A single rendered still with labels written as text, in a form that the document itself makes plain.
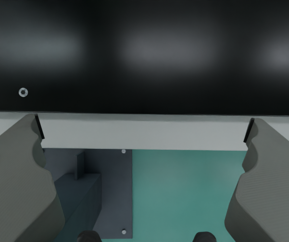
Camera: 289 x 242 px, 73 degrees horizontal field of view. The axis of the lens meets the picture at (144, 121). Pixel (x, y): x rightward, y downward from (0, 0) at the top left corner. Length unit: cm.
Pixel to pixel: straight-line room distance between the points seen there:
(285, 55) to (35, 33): 25
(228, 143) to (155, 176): 80
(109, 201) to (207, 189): 50
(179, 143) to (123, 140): 6
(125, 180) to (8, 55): 84
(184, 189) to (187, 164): 13
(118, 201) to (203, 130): 86
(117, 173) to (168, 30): 85
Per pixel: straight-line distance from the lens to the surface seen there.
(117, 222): 109
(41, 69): 23
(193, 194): 108
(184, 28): 22
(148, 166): 100
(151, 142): 22
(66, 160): 104
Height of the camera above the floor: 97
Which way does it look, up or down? 89 degrees down
